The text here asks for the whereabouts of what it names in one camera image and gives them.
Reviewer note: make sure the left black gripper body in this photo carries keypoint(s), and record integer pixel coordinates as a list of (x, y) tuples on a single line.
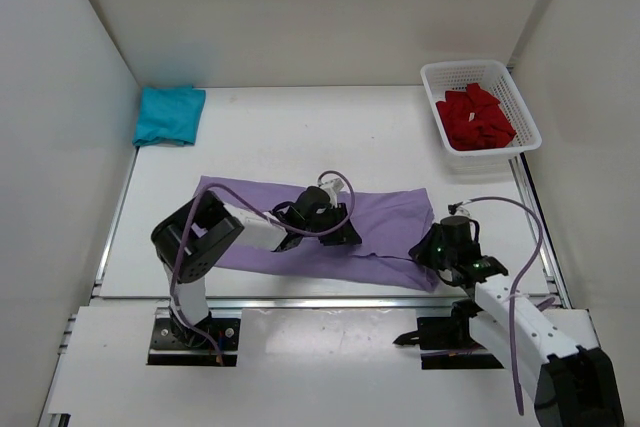
[(329, 219)]

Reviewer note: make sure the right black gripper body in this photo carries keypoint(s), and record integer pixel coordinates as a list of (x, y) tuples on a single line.
[(448, 259)]

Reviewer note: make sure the lilac t shirt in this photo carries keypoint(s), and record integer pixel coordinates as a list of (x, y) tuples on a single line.
[(389, 224)]

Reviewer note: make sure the red t shirt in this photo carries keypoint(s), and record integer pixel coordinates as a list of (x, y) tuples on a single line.
[(473, 120)]

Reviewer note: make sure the teal t shirt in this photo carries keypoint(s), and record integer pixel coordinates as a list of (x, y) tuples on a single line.
[(169, 116)]

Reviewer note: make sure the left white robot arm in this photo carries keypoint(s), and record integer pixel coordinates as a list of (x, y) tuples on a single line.
[(192, 239)]

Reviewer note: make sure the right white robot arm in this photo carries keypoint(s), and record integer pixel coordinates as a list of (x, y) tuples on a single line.
[(569, 384)]

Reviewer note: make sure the white plastic basket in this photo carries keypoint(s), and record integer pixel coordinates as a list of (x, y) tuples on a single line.
[(493, 77)]

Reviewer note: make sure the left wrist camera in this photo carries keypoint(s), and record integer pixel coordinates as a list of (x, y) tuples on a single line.
[(332, 187)]

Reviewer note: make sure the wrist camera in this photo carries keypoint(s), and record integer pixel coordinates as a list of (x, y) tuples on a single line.
[(458, 209), (332, 187)]

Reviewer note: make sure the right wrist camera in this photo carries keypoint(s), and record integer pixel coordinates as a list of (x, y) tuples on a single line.
[(458, 209)]

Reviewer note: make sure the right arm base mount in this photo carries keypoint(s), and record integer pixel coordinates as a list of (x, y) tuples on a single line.
[(445, 342)]

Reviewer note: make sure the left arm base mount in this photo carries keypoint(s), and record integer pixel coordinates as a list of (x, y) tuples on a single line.
[(171, 344)]

